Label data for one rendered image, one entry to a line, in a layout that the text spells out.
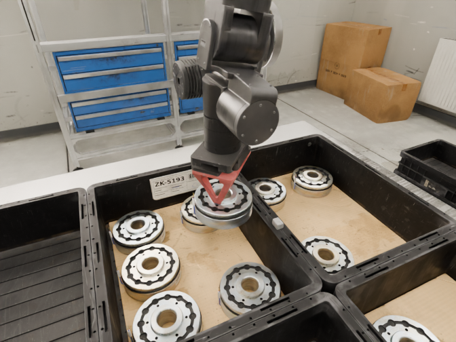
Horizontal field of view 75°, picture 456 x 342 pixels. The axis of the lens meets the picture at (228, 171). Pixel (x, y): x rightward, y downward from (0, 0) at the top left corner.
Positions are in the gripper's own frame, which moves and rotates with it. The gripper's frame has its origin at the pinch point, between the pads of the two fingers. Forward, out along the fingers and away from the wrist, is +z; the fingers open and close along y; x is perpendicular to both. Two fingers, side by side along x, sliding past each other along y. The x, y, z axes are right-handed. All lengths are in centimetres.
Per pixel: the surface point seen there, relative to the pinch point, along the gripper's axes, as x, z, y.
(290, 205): -10.1, 15.7, 18.6
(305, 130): -5, 31, 89
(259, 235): -7.0, 10.1, 1.6
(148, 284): 7.9, 12.5, -13.9
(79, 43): 147, 13, 118
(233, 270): -4.6, 12.3, -5.9
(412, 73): -86, 67, 344
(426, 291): -37.2, 14.6, 4.2
